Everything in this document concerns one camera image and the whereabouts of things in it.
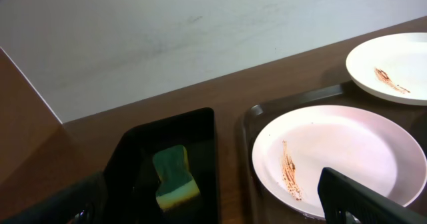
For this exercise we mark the pink plate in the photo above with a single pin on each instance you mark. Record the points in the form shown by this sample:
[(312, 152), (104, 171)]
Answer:
[(290, 152)]

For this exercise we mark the white plate with sauce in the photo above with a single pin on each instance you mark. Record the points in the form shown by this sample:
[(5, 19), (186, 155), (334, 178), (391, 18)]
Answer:
[(391, 67)]

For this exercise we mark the large brown serving tray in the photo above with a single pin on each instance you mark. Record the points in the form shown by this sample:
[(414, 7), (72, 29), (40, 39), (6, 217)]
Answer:
[(262, 206)]

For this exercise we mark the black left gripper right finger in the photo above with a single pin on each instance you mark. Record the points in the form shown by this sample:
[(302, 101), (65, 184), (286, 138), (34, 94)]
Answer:
[(344, 200)]

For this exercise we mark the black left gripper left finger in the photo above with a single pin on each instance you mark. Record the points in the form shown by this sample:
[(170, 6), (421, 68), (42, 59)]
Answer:
[(82, 202)]

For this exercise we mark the green yellow sponge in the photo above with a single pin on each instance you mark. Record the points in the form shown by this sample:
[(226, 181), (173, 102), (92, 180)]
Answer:
[(177, 185)]

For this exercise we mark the small black tray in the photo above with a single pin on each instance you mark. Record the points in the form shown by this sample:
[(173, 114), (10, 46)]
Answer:
[(131, 179)]

